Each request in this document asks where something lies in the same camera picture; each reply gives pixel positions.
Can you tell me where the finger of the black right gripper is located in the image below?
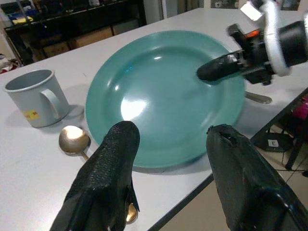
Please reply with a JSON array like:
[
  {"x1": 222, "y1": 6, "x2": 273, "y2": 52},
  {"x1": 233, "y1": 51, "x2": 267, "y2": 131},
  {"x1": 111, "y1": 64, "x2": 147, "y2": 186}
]
[{"x1": 196, "y1": 53, "x2": 242, "y2": 84}]

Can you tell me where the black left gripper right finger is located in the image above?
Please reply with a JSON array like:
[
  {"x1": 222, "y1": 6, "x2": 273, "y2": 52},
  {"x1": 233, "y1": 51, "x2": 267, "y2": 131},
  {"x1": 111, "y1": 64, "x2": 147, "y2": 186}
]
[{"x1": 206, "y1": 124, "x2": 308, "y2": 231}]

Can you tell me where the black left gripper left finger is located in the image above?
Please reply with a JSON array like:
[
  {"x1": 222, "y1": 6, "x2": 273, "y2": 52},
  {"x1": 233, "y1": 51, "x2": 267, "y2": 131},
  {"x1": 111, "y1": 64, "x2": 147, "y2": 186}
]
[{"x1": 49, "y1": 120, "x2": 141, "y2": 231}]

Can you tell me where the teal plate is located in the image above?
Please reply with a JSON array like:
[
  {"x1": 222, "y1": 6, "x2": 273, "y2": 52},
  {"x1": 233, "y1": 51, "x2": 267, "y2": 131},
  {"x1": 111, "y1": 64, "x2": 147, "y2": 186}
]
[{"x1": 85, "y1": 29, "x2": 247, "y2": 169}]

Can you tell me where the gold spoon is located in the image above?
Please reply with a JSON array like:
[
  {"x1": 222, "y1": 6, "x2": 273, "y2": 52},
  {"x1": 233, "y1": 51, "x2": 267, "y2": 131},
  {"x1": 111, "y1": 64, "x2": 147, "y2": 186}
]
[{"x1": 59, "y1": 125, "x2": 139, "y2": 225}]

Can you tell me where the black metal leg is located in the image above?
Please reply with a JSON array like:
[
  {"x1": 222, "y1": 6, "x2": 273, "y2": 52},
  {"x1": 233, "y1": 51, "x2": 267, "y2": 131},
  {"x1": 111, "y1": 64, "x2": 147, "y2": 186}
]
[{"x1": 285, "y1": 138, "x2": 305, "y2": 171}]

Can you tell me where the pink item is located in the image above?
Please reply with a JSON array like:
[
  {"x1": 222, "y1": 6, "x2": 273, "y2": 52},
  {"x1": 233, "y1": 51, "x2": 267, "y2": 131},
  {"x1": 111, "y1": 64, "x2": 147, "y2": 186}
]
[{"x1": 292, "y1": 96, "x2": 308, "y2": 120}]

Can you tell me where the grey mug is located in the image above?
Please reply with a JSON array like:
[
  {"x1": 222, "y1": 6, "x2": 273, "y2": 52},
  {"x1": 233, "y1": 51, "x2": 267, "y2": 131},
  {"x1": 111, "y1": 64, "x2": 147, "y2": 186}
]
[{"x1": 3, "y1": 69, "x2": 71, "y2": 128}]

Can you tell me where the brown cardboard box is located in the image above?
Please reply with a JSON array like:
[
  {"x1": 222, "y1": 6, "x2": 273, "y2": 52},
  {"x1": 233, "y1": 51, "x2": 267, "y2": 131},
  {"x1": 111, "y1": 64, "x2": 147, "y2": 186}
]
[
  {"x1": 68, "y1": 26, "x2": 114, "y2": 51},
  {"x1": 43, "y1": 41, "x2": 71, "y2": 58}
]

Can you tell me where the red white patterned bag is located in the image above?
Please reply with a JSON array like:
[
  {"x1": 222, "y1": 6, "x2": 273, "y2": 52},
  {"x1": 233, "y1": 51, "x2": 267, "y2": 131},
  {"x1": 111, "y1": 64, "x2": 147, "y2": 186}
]
[{"x1": 0, "y1": 53, "x2": 24, "y2": 75}]

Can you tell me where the dark shelf unit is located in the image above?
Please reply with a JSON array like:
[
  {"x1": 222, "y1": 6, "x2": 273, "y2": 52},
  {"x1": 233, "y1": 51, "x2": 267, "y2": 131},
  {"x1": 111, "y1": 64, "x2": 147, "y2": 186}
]
[{"x1": 4, "y1": 0, "x2": 147, "y2": 66}]

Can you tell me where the yellow item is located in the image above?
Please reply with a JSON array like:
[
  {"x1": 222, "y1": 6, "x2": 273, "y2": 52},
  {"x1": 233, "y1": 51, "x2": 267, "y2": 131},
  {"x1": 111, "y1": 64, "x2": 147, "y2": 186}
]
[{"x1": 12, "y1": 15, "x2": 33, "y2": 25}]

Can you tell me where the silver utensil handle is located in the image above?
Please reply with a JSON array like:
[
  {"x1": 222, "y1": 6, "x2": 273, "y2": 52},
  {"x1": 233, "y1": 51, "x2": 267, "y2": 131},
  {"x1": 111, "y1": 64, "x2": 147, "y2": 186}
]
[{"x1": 244, "y1": 91, "x2": 273, "y2": 105}]

